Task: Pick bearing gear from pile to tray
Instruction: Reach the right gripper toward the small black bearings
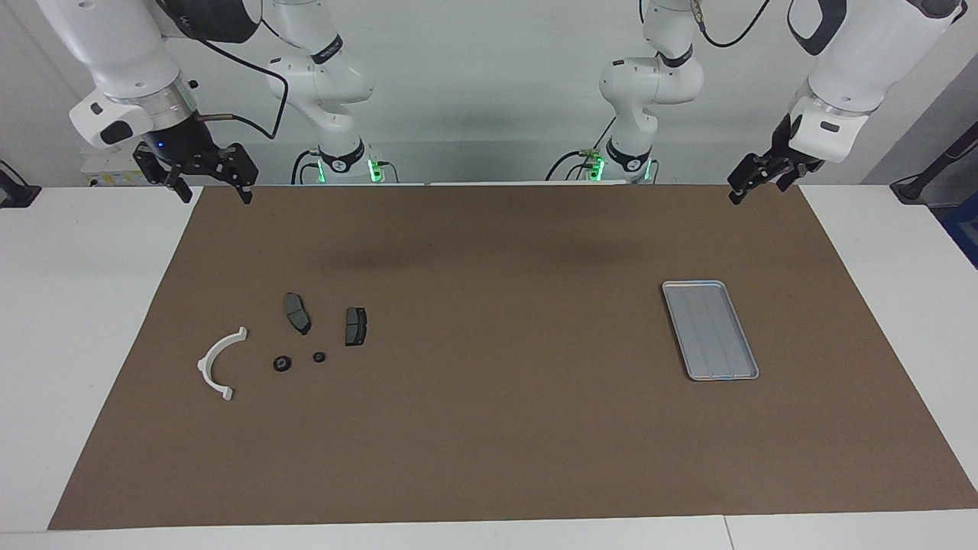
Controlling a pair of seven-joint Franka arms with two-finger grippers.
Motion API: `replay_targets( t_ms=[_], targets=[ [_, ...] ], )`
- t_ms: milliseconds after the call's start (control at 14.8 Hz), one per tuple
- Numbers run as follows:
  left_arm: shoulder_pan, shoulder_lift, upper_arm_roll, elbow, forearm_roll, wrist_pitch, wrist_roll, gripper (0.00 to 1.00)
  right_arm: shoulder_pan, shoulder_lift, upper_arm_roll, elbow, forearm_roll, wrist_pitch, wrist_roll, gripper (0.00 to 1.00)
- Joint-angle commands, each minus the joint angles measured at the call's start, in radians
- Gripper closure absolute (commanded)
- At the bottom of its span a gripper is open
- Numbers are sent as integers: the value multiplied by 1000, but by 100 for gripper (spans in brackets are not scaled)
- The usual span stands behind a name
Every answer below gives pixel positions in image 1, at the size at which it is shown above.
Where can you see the blue crate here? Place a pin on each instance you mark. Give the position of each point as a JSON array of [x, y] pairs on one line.
[[964, 233]]

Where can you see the brown table mat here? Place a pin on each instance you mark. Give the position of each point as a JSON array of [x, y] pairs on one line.
[[497, 420]]

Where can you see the white curved plastic bracket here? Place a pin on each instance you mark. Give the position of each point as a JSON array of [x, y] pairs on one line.
[[208, 365]]

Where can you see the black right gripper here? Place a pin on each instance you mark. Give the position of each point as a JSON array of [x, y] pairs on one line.
[[183, 141]]

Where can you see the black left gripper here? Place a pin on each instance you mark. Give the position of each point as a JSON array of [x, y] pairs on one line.
[[783, 149]]

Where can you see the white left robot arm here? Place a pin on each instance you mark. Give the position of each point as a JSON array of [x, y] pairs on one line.
[[863, 61]]

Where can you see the dark rectangular brake pad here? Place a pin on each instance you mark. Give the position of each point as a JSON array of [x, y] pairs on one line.
[[355, 326]]

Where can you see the white wall socket box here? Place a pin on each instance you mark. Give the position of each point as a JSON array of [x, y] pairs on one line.
[[107, 174]]

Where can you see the dark curved brake pad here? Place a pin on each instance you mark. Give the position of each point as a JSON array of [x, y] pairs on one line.
[[297, 312]]

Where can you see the silver metal tray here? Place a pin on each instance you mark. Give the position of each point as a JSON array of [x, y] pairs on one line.
[[710, 330]]

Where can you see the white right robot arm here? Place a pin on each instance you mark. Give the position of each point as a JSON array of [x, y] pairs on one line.
[[122, 53]]

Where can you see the black clamp mount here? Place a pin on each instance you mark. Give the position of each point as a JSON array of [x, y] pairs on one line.
[[15, 192]]

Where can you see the large black bearing gear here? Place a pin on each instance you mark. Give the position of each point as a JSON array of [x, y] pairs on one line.
[[281, 363]]

